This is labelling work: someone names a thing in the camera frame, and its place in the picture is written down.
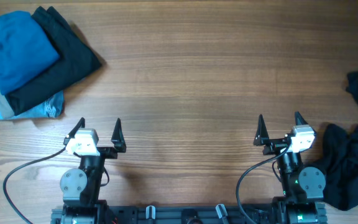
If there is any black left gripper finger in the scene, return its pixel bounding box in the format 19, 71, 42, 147
67, 117, 85, 138
111, 118, 127, 152

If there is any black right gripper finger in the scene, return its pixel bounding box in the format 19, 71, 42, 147
253, 114, 270, 146
295, 111, 308, 126

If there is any black polo shirt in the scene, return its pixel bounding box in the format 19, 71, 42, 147
310, 123, 358, 212

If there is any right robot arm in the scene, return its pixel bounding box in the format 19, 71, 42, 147
254, 112, 328, 224

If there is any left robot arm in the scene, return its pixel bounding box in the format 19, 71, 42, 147
51, 118, 126, 224

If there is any dark green folded garment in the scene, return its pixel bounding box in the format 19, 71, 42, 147
6, 6, 101, 116

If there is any light blue denim garment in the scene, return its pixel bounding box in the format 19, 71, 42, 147
0, 91, 64, 120

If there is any blue folded shirt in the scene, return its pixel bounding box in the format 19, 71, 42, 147
0, 11, 60, 95

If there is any right black camera cable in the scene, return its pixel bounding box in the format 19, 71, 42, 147
236, 141, 291, 224

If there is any black camera cable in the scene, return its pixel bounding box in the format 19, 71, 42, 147
2, 146, 68, 224
236, 141, 291, 224

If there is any left white rail clip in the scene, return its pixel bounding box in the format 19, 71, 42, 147
145, 205, 156, 220

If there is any white rail clip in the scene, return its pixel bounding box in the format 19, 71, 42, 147
216, 203, 229, 224
145, 205, 156, 220

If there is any right white rail clip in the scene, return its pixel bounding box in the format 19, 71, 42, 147
216, 203, 229, 224

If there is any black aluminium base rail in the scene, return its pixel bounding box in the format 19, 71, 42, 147
51, 202, 328, 224

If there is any left black camera cable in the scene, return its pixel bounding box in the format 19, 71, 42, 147
2, 146, 68, 224

